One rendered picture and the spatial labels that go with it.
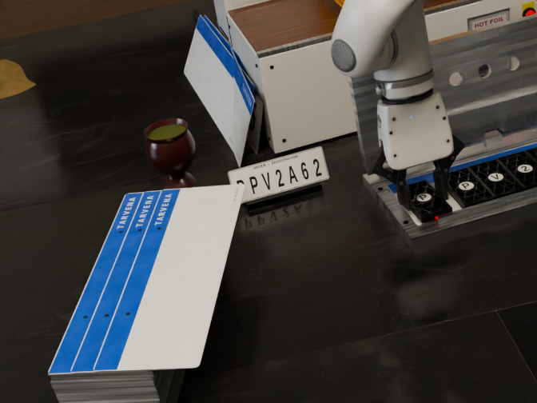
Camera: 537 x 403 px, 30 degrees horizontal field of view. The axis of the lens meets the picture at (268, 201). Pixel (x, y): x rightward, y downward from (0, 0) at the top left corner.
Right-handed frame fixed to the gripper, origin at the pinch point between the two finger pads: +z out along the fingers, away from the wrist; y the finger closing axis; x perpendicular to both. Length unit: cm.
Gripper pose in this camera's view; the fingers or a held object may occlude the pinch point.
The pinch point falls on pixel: (423, 191)
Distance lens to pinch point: 151.9
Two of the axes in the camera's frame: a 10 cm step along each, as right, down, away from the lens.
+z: 2.1, 9.2, 3.4
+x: -2.3, -2.9, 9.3
